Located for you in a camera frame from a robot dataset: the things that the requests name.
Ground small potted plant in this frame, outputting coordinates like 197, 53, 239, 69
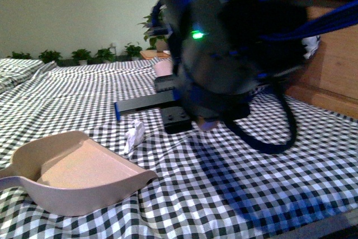
39, 50, 62, 64
72, 49, 91, 65
6, 51, 32, 59
125, 43, 143, 60
95, 48, 116, 63

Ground beige hand brush black bristles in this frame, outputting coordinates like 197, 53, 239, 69
153, 60, 175, 93

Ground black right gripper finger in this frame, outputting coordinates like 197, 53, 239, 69
161, 106, 192, 134
114, 93, 182, 121

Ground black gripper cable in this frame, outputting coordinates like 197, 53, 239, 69
223, 79, 298, 155

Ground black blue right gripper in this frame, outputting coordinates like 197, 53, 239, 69
152, 0, 310, 127

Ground black white checkered bedsheet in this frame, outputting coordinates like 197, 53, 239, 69
1, 59, 357, 238

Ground tall potted green plant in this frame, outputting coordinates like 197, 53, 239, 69
139, 8, 168, 52

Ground beige plastic dustpan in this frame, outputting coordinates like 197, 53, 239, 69
1, 131, 157, 217

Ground wooden bed frame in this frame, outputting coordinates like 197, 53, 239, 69
282, 6, 358, 119

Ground distant wooden table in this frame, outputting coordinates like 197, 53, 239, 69
140, 50, 171, 60

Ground white tissue paper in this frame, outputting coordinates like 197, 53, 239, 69
124, 120, 145, 154

